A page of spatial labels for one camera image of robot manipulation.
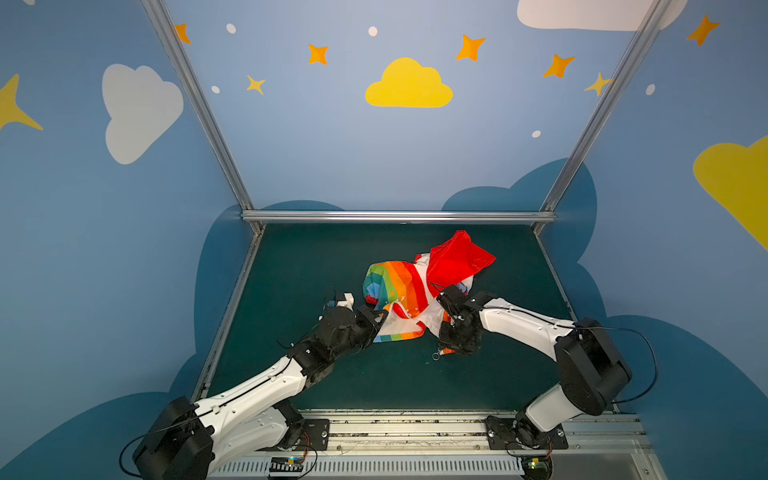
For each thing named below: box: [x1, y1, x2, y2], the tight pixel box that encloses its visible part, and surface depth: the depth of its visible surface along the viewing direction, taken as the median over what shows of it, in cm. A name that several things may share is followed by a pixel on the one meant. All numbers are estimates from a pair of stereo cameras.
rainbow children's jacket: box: [363, 230, 496, 355], surface depth 103 cm
